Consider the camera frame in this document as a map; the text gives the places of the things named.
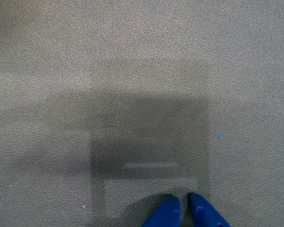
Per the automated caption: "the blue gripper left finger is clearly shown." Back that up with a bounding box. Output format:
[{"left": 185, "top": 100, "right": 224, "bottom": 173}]
[{"left": 141, "top": 193, "right": 181, "bottom": 227}]

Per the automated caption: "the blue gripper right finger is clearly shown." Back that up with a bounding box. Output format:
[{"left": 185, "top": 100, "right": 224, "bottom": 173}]
[{"left": 187, "top": 192, "right": 231, "bottom": 227}]

